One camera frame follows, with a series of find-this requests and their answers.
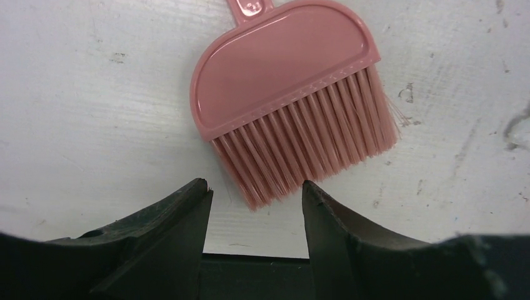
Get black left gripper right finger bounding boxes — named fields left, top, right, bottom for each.
left=302, top=181, right=529, bottom=299

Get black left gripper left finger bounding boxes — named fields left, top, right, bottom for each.
left=1, top=178, right=213, bottom=299

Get pink plastic hand brush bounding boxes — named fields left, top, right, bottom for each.
left=189, top=1, right=398, bottom=210

